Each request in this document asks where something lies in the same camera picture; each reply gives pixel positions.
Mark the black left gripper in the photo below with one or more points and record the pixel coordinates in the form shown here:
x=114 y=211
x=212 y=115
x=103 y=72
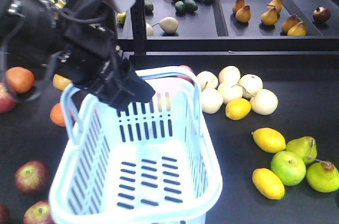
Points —
x=83 y=49

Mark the light blue plastic basket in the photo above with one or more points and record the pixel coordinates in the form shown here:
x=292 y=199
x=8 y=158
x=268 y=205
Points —
x=152 y=163

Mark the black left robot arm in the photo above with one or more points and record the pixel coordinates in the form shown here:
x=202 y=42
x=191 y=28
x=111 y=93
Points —
x=25 y=31

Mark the yellow grapefruit right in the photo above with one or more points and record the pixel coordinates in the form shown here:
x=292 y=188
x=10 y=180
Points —
x=60 y=82

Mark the orange right front right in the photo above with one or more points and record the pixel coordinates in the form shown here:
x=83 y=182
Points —
x=56 y=115

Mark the black wooden fruit display table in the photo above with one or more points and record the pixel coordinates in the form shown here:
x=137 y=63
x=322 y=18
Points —
x=27 y=133

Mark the large orange far right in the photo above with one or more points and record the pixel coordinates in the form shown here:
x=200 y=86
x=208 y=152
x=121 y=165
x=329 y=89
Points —
x=20 y=79

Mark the yellow lemon upper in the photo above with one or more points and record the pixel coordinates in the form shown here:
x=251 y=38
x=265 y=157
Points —
x=237 y=109

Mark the yellow lemon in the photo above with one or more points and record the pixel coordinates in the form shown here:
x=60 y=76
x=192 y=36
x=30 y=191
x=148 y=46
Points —
x=268 y=184
x=237 y=109
x=269 y=140

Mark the red apple centre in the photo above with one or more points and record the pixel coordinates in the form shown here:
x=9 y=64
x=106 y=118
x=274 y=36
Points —
x=6 y=101

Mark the red apple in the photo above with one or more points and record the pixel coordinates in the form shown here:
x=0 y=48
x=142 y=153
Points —
x=6 y=101
x=40 y=213
x=4 y=214
x=32 y=177

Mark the red apple front middle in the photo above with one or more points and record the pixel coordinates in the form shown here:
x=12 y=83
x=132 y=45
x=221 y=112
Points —
x=32 y=177

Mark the red apple front right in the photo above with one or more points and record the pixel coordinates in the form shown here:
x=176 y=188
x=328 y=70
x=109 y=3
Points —
x=40 y=213

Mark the yellow lemon middle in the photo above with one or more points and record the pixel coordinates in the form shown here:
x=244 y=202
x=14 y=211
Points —
x=269 y=140

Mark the yellow lemon lower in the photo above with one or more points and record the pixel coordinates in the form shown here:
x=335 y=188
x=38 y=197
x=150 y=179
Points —
x=268 y=184

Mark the red apple front left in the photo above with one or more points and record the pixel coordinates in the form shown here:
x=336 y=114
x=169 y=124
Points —
x=4 y=214

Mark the green apple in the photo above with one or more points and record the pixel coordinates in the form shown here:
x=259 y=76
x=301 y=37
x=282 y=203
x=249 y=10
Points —
x=288 y=167

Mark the green pear upper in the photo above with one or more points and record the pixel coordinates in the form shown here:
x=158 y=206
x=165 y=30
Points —
x=305 y=147

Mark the green pear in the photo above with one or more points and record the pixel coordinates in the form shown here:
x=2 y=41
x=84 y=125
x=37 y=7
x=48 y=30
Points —
x=322 y=176
x=305 y=147

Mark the green pear lower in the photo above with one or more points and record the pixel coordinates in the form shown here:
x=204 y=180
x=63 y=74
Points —
x=322 y=176

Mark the black perforated rack post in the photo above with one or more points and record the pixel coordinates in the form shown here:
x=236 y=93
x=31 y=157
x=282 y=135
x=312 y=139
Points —
x=139 y=27

